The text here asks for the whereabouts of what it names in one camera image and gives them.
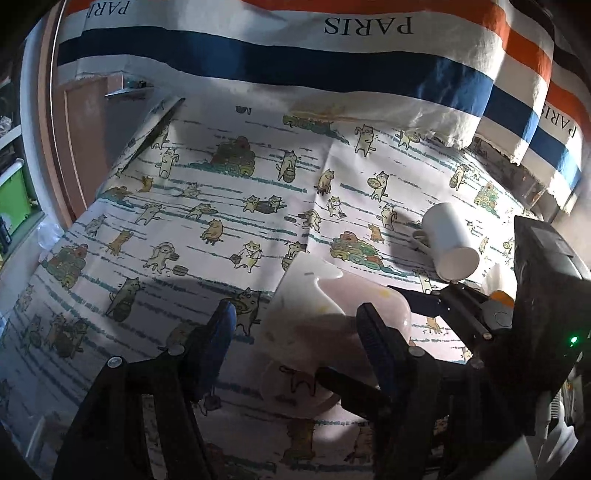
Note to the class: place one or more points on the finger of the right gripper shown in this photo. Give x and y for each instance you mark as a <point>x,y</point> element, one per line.
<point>361,399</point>
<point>460,306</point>

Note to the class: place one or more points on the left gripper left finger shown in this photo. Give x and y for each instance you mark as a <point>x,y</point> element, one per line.
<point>106,439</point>

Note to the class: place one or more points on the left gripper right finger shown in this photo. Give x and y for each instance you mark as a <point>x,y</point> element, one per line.
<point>409,378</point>

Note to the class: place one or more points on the cream and pink drip mug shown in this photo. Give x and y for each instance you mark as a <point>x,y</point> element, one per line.
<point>311,323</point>

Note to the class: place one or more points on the beige cup orange inside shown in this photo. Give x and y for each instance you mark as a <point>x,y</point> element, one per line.
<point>502,297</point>

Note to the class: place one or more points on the white mug lying down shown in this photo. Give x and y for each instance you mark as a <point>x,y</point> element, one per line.
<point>445,238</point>

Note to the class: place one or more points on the striped Paris blanket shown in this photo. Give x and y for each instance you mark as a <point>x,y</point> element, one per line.
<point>455,71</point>

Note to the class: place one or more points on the shelf with coloured boxes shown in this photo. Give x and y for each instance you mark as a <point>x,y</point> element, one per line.
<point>20,210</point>

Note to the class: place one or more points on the cat pattern bed sheet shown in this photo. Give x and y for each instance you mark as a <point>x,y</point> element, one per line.
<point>211,202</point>

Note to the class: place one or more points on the brown wooden door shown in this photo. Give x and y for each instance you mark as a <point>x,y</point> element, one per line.
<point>79,132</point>

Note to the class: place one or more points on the silver door handle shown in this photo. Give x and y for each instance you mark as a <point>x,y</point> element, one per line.
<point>131,93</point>

